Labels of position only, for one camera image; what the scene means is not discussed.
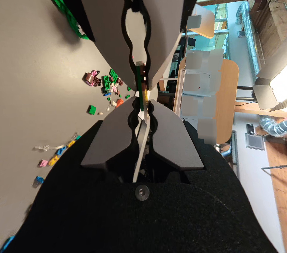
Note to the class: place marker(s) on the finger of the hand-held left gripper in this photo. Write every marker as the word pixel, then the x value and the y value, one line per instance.
pixel 101 10
pixel 166 10

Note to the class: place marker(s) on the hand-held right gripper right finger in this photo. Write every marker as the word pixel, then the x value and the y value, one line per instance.
pixel 174 140

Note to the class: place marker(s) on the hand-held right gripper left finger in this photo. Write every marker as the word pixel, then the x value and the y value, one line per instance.
pixel 112 136

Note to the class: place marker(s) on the green brown lego assembly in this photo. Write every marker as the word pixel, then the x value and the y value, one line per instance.
pixel 140 82

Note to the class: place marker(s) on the open lego instruction booklet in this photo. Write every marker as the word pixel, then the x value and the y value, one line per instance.
pixel 192 94

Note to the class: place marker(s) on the pile of green brown lego pieces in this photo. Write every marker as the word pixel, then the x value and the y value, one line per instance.
pixel 107 80

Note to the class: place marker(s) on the orange brick separator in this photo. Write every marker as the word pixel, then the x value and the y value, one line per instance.
pixel 119 102

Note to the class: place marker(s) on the light wooden board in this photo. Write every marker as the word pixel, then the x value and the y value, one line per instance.
pixel 207 24

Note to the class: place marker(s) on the black light stand pole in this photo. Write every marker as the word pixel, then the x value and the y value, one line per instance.
pixel 244 88

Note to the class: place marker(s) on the studio light with barn doors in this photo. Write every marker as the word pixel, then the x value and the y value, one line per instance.
pixel 266 98

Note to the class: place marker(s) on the grey wall box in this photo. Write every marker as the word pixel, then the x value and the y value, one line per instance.
pixel 254 142

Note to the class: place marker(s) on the silver ventilation duct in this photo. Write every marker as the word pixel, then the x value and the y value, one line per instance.
pixel 247 33

